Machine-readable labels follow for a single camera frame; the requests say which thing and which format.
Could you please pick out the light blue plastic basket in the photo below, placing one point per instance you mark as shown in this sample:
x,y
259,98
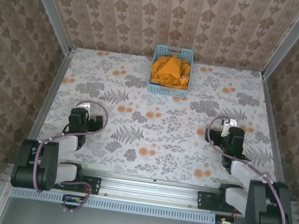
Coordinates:
x,y
154,89

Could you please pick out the orange t-shirt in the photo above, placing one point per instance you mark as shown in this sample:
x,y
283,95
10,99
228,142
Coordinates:
x,y
169,70

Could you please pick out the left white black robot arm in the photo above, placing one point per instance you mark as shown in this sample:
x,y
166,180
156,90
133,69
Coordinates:
x,y
47,167

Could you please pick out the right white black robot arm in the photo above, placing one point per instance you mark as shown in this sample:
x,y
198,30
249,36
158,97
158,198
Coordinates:
x,y
264,206

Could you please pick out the floral tablecloth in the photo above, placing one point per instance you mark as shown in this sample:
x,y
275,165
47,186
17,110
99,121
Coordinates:
x,y
162,136

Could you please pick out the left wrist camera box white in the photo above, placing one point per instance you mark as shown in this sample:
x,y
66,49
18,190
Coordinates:
x,y
84,106

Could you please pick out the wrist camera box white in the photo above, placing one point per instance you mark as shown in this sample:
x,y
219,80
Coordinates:
x,y
84,106
228,123

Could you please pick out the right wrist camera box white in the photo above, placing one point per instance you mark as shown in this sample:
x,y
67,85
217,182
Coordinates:
x,y
228,123

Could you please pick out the aluminium table side rail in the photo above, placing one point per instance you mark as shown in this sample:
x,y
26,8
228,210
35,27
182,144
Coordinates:
x,y
47,103
273,135

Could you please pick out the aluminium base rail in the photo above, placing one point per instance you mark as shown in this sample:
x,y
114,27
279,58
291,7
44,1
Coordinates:
x,y
149,190

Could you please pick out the aluminium frame post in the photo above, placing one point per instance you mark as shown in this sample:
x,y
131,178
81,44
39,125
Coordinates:
x,y
291,40
51,10

